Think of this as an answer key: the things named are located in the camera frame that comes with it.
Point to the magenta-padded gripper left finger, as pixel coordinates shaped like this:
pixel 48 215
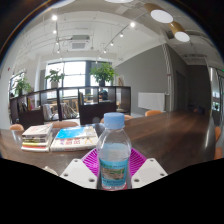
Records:
pixel 76 171

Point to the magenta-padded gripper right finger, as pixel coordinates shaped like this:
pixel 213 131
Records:
pixel 148 171

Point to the clear water bottle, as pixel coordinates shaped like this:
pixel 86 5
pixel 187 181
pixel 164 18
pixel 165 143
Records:
pixel 114 156

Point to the blue-covered book stack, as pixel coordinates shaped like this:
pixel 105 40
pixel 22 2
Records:
pixel 75 138

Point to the orange chairs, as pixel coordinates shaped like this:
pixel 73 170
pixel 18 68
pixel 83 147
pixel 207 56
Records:
pixel 65 124

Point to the stack of colourful books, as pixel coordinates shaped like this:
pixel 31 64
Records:
pixel 37 136

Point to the person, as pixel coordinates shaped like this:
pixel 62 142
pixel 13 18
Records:
pixel 103 94

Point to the potted green plants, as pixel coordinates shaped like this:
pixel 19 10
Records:
pixel 103 71

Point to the ceiling air conditioner unit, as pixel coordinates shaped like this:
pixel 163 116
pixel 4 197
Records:
pixel 79 42

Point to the ceiling track spotlights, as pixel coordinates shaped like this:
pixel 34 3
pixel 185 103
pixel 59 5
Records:
pixel 132 24

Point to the round white ceiling lamps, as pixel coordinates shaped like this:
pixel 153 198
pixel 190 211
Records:
pixel 161 16

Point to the white wall radiator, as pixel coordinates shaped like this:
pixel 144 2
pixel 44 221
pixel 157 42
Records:
pixel 151 101

